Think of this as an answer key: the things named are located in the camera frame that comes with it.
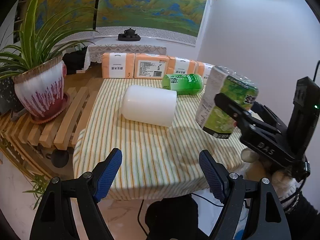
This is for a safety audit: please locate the black teapot set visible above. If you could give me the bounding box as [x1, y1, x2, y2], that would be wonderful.
[118, 28, 141, 42]

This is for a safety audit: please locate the wooden slatted trivet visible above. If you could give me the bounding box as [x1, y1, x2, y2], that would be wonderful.
[1, 85, 100, 179]

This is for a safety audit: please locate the orange tissue pack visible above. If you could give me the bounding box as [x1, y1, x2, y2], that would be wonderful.
[167, 56, 197, 75]
[101, 53, 135, 79]
[194, 61, 214, 85]
[133, 53, 169, 80]

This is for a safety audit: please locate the green landscape painting left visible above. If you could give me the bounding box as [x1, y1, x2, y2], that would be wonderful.
[35, 0, 96, 31]

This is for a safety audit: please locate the red white ceramic pot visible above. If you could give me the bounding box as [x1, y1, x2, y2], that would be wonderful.
[12, 55, 69, 124]

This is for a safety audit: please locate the green landscape painting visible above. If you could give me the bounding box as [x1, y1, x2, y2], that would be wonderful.
[35, 0, 96, 31]
[97, 0, 207, 44]

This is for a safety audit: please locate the green grapefruit drink cup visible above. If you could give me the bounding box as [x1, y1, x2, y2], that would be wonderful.
[195, 66, 259, 139]

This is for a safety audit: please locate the white plastic cup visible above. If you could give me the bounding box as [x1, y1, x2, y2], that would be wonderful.
[121, 85, 177, 127]

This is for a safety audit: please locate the potted spider plant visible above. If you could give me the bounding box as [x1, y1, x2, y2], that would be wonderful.
[0, 0, 98, 81]

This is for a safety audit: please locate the green tea cup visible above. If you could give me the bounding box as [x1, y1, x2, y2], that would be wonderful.
[162, 74, 204, 95]

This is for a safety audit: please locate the white lace covered table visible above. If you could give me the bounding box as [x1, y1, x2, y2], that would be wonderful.
[81, 37, 167, 72]

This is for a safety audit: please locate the green landscape painting right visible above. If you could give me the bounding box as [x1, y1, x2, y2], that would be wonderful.
[97, 0, 207, 44]

